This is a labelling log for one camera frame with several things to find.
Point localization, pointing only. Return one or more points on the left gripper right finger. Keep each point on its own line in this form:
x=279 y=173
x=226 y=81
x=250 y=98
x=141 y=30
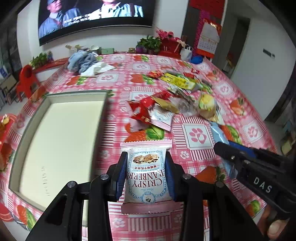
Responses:
x=228 y=220

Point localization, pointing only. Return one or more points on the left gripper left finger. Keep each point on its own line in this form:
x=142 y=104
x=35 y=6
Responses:
x=62 y=219

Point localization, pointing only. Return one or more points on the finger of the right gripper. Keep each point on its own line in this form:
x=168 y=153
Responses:
x=240 y=147
x=229 y=152

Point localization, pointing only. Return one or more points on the light blue snack packet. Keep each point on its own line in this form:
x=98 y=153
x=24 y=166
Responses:
x=219 y=136

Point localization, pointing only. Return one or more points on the white crispy cranberry snack packet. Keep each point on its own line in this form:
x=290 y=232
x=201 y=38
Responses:
x=146 y=185

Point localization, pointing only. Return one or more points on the yellow cake in clear wrapper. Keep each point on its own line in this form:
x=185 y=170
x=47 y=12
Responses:
x=209 y=109

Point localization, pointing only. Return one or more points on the shallow cream tray box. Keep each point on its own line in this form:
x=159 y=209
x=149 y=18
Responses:
x=59 y=144

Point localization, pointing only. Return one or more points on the clear wrapped dark bar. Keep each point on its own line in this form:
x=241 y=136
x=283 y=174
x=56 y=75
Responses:
x=184 y=106

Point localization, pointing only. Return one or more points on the pale pink snack packet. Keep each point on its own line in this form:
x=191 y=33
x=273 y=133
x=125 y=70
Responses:
x=137 y=125

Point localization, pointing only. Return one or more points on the gold snack packet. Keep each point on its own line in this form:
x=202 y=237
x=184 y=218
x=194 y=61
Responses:
x=165 y=104

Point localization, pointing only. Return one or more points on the red checked snack packet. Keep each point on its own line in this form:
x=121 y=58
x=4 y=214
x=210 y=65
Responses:
x=140 y=108

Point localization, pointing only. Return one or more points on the small red packet far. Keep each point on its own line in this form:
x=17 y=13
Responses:
x=191 y=75

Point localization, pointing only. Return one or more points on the yellow flat snack bag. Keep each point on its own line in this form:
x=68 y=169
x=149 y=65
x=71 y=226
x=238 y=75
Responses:
x=180 y=82

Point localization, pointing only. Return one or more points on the white gift bag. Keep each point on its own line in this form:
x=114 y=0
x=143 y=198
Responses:
x=186 y=53

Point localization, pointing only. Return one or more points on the small red candy packet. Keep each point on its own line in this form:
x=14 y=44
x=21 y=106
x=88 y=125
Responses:
x=155 y=74

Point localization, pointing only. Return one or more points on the red round floor mat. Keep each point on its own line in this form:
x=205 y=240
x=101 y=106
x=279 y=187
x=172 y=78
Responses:
x=4 y=133

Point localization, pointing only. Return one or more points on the white crumpled cloth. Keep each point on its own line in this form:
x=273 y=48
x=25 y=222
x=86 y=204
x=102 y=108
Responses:
x=96 y=69

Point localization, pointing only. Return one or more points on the red gift box with flowers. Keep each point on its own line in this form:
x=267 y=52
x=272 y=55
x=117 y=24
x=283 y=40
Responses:
x=170 y=45

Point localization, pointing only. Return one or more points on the blue crumpled cloth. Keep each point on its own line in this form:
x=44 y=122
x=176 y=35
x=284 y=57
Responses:
x=80 y=61

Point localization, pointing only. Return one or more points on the red plastic chair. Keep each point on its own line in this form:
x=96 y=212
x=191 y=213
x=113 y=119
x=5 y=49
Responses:
x=27 y=80

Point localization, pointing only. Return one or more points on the green potted plant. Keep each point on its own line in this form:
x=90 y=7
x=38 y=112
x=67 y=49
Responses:
x=149 y=45

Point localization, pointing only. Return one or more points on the small green plant left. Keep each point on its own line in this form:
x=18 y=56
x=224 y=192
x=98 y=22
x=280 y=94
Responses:
x=39 y=61

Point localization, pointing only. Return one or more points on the wall calendar red border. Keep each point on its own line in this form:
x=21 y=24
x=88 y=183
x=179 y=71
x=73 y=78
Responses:
x=207 y=35

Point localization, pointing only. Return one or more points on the wall mounted television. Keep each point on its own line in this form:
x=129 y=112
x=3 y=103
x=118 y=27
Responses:
x=60 y=18

